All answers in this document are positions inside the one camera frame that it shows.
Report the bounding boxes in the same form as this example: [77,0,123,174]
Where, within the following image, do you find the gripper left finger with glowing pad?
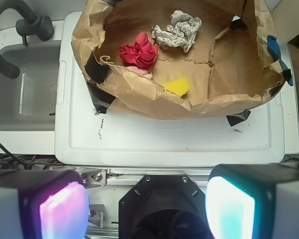
[0,170,89,239]

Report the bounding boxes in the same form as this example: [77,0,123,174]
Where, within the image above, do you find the yellow sponge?
[162,77,191,97]

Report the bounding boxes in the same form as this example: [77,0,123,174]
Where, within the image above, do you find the crumpled white paper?
[151,10,202,53]

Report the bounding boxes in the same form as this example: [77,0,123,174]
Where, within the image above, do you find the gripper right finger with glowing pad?
[205,163,299,239]

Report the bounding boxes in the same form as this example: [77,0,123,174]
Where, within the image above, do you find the pink plush toy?
[126,66,152,80]

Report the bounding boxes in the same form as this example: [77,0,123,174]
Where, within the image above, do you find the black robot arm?
[0,163,299,239]

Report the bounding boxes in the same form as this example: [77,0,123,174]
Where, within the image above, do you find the grey sink basin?
[0,41,61,131]

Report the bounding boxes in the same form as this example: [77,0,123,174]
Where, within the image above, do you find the brown paper bag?
[71,0,292,120]

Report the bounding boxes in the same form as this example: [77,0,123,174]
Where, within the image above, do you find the crumpled red paper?
[119,32,159,70]

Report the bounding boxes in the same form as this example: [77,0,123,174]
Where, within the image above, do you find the dark grey faucet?
[0,0,53,80]

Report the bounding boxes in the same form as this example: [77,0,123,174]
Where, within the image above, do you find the white plastic bin lid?
[54,12,299,168]

